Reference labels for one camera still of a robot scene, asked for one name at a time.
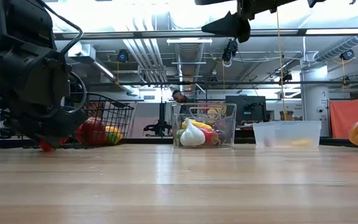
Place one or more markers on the white cylindrical column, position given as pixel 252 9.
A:
pixel 315 93

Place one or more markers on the dark red apple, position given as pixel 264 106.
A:
pixel 93 132

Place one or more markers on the tall clear plastic bin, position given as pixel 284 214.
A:
pixel 228 124

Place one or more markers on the brown cardboard box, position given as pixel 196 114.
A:
pixel 286 116

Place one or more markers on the person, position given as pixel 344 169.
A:
pixel 179 97

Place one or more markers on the yellow squash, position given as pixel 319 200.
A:
pixel 202 125

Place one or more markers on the small orange cherry tomato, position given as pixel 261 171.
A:
pixel 46 147

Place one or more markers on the orange citrus fruit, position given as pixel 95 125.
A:
pixel 113 129

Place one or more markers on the silver spiral duct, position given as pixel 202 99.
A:
pixel 343 46

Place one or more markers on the black background monitor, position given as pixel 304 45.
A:
pixel 244 107

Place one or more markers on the shallow clear plastic container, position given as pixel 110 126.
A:
pixel 287 130

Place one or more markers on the black aluminium table frame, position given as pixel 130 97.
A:
pixel 154 140

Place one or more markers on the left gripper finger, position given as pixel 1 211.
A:
pixel 73 121
pixel 45 130

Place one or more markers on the black round ceiling lamp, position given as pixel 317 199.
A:
pixel 347 55
pixel 122 56

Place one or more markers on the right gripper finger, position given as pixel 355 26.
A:
pixel 232 26
pixel 216 2

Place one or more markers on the black horizontal rail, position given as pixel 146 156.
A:
pixel 166 83

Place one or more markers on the black overhead camera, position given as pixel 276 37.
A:
pixel 231 49

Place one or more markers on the white garlic bulb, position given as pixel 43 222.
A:
pixel 192 137

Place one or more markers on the black equipment stand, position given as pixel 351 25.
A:
pixel 162 124

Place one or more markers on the grey ceiling duct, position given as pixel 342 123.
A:
pixel 188 51

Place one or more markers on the white ceiling light bar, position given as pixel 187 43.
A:
pixel 190 40

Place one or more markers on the grey overhead crossbeam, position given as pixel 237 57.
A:
pixel 135 33

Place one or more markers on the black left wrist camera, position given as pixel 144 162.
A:
pixel 20 21

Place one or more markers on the orange cloth partition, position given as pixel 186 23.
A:
pixel 343 118

